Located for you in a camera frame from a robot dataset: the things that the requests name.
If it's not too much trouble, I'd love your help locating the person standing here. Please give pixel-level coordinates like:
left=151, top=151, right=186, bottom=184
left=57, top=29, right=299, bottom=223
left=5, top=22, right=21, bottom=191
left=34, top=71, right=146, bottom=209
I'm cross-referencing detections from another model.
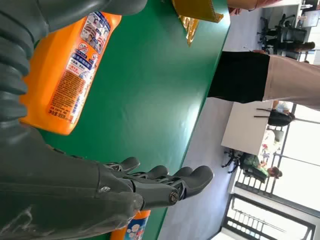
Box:
left=207, top=49, right=320, bottom=112

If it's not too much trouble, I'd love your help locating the yellow taped flat cardboard box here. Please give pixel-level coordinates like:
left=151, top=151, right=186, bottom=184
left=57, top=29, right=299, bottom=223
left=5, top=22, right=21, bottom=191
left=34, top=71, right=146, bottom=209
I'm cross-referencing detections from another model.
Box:
left=159, top=0, right=225, bottom=47

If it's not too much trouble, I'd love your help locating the black metal railing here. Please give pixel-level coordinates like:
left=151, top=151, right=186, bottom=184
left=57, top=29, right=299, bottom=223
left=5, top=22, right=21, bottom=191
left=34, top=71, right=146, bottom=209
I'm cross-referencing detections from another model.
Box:
left=222, top=193, right=317, bottom=240

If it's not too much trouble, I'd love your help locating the white table board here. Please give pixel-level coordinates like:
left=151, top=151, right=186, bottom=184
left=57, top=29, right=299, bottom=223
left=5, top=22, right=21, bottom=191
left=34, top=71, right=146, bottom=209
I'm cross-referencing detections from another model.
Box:
left=220, top=100, right=274, bottom=157

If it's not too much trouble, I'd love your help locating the person seated at table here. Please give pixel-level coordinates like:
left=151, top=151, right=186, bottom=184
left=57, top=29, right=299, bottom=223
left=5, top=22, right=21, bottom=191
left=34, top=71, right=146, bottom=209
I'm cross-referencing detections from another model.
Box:
left=226, top=0, right=277, bottom=17

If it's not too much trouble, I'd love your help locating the background person in green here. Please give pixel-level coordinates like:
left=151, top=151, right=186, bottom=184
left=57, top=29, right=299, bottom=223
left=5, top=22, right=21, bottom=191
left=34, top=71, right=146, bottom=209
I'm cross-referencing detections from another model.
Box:
left=239, top=152, right=284, bottom=184

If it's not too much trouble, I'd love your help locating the background person in black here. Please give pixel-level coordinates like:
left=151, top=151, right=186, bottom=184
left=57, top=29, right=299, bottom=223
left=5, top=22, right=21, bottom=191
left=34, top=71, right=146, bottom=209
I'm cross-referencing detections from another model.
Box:
left=254, top=107, right=296, bottom=128

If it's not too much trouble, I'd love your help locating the green table mat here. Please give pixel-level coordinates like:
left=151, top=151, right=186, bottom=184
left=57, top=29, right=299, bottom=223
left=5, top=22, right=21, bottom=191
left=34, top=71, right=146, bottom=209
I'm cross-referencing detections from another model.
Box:
left=35, top=0, right=231, bottom=240

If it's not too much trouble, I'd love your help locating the black office chair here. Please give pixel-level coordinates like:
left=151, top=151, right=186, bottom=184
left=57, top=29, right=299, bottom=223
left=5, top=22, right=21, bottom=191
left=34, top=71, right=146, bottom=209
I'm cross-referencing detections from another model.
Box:
left=257, top=13, right=316, bottom=61

